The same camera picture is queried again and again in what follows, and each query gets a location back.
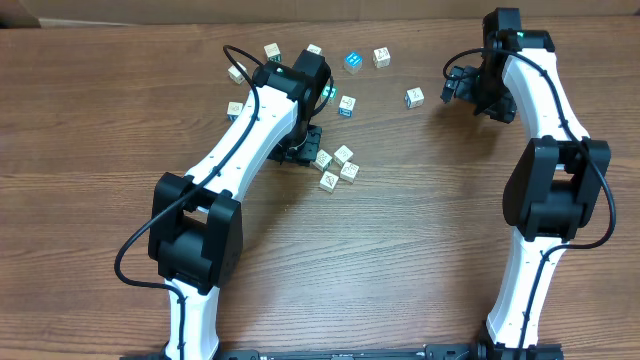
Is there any block green F side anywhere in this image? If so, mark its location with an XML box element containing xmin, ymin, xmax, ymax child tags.
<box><xmin>312</xmin><ymin>149</ymin><xmax>333</xmax><ymax>172</ymax></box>

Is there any block yellow C side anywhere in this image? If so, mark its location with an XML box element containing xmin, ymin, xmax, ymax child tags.
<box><xmin>333</xmin><ymin>145</ymin><xmax>354</xmax><ymax>167</ymax></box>

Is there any block plain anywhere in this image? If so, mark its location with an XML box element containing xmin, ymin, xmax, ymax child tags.
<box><xmin>228</xmin><ymin>63</ymin><xmax>247</xmax><ymax>84</ymax></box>
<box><xmin>319</xmin><ymin>171</ymin><xmax>339</xmax><ymax>193</ymax></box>

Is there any block green R number five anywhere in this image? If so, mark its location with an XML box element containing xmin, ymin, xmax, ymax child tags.
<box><xmin>340</xmin><ymin>161</ymin><xmax>359</xmax><ymax>184</ymax></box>

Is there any umbrella block blue side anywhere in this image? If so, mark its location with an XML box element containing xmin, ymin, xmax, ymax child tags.
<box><xmin>338</xmin><ymin>95</ymin><xmax>356</xmax><ymax>117</ymax></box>

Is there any block blue T side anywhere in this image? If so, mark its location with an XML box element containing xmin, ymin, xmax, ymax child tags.
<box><xmin>404</xmin><ymin>87</ymin><xmax>424</xmax><ymax>109</ymax></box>

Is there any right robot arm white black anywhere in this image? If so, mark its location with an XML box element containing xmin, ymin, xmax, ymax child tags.
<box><xmin>441</xmin><ymin>8</ymin><xmax>616</xmax><ymax>359</ymax></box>

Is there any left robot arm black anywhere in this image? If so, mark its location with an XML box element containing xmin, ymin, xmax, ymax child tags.
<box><xmin>148</xmin><ymin>50</ymin><xmax>332</xmax><ymax>359</ymax></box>

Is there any green top 4 block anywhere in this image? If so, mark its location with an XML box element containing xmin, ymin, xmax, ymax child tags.
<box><xmin>321</xmin><ymin>85</ymin><xmax>338</xmax><ymax>105</ymax></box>

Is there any block blue D side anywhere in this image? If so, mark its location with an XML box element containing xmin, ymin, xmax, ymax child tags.
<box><xmin>227</xmin><ymin>102</ymin><xmax>244</xmax><ymax>122</ymax></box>

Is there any block green J side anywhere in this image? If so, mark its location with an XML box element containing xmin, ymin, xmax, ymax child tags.
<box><xmin>307</xmin><ymin>44</ymin><xmax>322</xmax><ymax>55</ymax></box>

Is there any blue top block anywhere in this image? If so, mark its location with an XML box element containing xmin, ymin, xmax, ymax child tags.
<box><xmin>344</xmin><ymin>52</ymin><xmax>363</xmax><ymax>75</ymax></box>

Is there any block green R side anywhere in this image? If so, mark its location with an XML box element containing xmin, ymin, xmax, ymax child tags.
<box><xmin>264</xmin><ymin>43</ymin><xmax>282</xmax><ymax>63</ymax></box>

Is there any block yellow O side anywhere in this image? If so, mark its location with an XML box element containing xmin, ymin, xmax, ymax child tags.
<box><xmin>373</xmin><ymin>47</ymin><xmax>391</xmax><ymax>68</ymax></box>

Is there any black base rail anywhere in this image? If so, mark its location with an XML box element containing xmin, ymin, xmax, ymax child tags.
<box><xmin>119</xmin><ymin>342</ymin><xmax>565</xmax><ymax>360</ymax></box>

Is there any cardboard backdrop wall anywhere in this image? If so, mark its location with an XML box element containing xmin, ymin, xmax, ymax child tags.
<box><xmin>1</xmin><ymin>0</ymin><xmax>639</xmax><ymax>27</ymax></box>

